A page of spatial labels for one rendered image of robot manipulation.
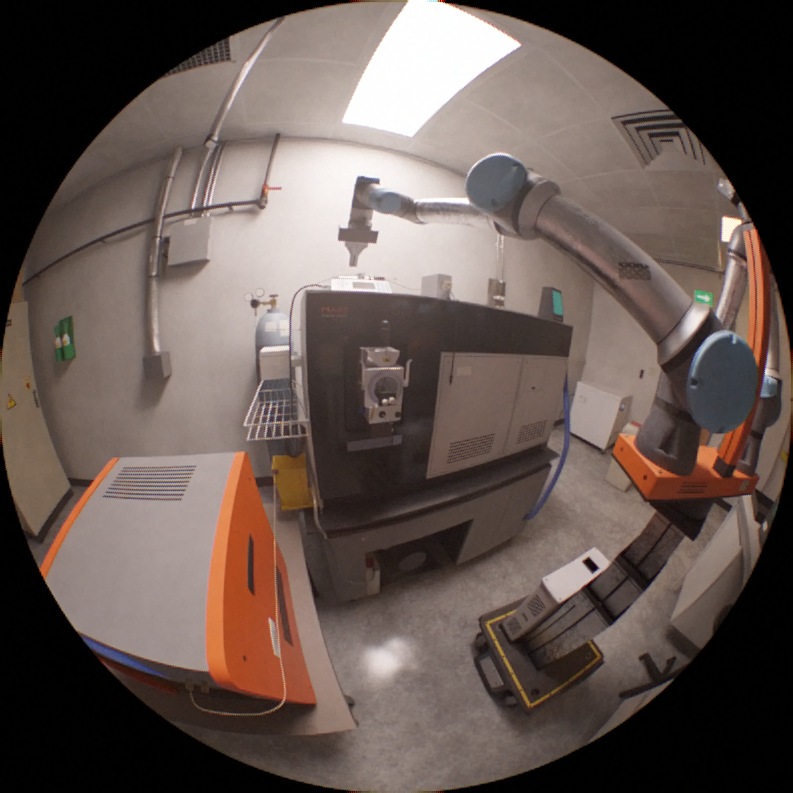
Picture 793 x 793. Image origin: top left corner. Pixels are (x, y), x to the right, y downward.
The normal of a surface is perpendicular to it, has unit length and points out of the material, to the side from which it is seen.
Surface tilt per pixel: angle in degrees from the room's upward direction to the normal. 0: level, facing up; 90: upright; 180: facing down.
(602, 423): 90
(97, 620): 0
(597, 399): 90
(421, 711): 0
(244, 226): 90
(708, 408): 94
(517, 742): 0
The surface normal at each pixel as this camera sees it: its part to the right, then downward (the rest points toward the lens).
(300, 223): 0.38, 0.33
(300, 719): 0.05, -0.94
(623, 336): -0.92, 0.08
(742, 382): -0.70, 0.27
